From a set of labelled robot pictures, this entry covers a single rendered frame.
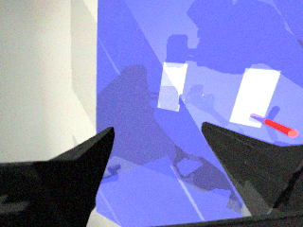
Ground red peg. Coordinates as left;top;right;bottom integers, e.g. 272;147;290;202
264;119;297;137

